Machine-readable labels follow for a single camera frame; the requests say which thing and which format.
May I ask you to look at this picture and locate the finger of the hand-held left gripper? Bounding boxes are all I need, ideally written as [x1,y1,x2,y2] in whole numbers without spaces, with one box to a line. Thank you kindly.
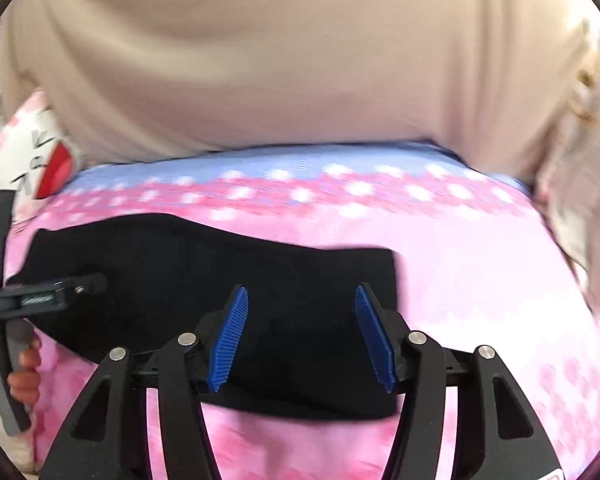
[17,273,109,313]

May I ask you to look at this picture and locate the pink floral bedsheet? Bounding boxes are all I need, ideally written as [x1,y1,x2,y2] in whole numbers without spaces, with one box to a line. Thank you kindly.
[2,142,600,480]

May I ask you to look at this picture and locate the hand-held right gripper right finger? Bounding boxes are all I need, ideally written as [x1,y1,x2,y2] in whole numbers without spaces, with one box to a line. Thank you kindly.
[355,284,563,480]

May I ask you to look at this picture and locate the black pants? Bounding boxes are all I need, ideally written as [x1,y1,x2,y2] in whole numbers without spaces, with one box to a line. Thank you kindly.
[5,213,406,423]

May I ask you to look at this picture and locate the beige floral cloth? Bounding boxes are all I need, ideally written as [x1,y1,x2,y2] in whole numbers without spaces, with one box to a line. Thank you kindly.
[530,20,600,311]

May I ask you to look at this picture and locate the person's left hand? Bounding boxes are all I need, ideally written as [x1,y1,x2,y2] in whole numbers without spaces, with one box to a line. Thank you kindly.
[0,335,44,407]

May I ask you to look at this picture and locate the white cartoon print pillow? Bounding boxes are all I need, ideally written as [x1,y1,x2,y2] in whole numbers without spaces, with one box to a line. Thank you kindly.
[0,90,86,241]

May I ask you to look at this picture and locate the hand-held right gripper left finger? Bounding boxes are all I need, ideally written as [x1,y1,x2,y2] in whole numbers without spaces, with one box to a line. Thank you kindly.
[39,285,249,480]

